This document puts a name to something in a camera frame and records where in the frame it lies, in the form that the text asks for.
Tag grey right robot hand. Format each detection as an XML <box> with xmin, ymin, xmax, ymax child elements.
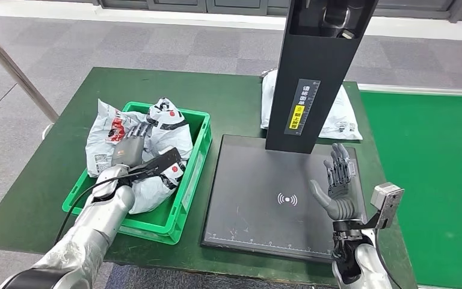
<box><xmin>309</xmin><ymin>142</ymin><xmax>366</xmax><ymax>223</ymax></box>

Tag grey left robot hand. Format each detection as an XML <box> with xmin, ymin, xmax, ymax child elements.
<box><xmin>110</xmin><ymin>121</ymin><xmax>155</xmax><ymax>169</ymax></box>

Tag grey parcel bag red print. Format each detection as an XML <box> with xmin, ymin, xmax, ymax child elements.
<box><xmin>84</xmin><ymin>99</ymin><xmax>156</xmax><ymax>179</ymax></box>

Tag grey parcel bag black marks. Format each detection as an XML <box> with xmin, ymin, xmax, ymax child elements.
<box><xmin>127</xmin><ymin>96</ymin><xmax>195</xmax><ymax>216</ymax></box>

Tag white flat parcel bag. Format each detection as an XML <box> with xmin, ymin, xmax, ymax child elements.
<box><xmin>259</xmin><ymin>68</ymin><xmax>364</xmax><ymax>141</ymax></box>

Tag green conveyor belt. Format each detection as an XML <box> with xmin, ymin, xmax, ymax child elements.
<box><xmin>359</xmin><ymin>92</ymin><xmax>462</xmax><ymax>289</ymax></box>

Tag green table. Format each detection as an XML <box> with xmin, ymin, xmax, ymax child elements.
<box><xmin>0</xmin><ymin>66</ymin><xmax>417</xmax><ymax>289</ymax></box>

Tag green plastic crate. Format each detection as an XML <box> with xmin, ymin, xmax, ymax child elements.
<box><xmin>61</xmin><ymin>101</ymin><xmax>212</xmax><ymax>246</ymax></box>

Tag metal pole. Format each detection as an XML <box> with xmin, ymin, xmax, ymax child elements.
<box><xmin>0</xmin><ymin>16</ymin><xmax>60</xmax><ymax>123</ymax></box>

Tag black scanner column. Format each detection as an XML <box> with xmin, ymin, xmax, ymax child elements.
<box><xmin>265</xmin><ymin>0</ymin><xmax>379</xmax><ymax>155</ymax></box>

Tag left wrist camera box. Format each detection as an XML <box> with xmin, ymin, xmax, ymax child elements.
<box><xmin>115</xmin><ymin>146</ymin><xmax>183</xmax><ymax>188</ymax></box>

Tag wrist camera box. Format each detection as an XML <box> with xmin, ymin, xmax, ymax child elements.
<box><xmin>370</xmin><ymin>182</ymin><xmax>405</xmax><ymax>230</ymax></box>
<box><xmin>115</xmin><ymin>146</ymin><xmax>183</xmax><ymax>188</ymax></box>

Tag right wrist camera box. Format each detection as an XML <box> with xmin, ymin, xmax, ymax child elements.
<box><xmin>370</xmin><ymin>182</ymin><xmax>405</xmax><ymax>230</ymax></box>

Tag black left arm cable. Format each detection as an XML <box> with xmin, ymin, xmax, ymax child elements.
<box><xmin>54</xmin><ymin>169</ymin><xmax>152</xmax><ymax>245</ymax></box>

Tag black scanner base plate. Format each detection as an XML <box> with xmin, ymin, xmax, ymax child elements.
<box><xmin>200</xmin><ymin>134</ymin><xmax>369</xmax><ymax>265</ymax></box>

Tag white conveyor frame rail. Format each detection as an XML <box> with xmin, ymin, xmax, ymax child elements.
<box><xmin>356</xmin><ymin>82</ymin><xmax>462</xmax><ymax>98</ymax></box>

